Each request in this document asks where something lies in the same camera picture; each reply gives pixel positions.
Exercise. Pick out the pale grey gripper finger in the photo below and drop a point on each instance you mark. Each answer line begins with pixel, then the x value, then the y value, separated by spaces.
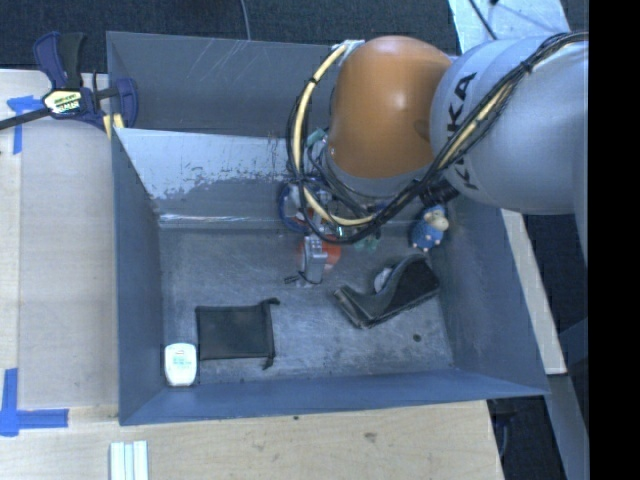
pixel 316 260
pixel 303 257

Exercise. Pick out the orange round toy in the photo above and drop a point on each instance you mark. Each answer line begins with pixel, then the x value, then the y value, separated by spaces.
pixel 334 257

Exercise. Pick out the grey metal bin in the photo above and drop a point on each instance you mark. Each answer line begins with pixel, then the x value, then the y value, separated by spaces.
pixel 300 328

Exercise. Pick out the black tape dispenser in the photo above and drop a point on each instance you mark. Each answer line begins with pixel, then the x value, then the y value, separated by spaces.
pixel 395 295

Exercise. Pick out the blue toy sheep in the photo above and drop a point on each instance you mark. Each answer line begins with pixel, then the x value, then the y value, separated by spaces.
pixel 427 233

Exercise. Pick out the black flat pouch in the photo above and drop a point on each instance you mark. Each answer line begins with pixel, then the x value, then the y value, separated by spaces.
pixel 232 333

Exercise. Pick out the small white box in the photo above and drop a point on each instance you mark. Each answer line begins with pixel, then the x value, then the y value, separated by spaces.
pixel 180 365

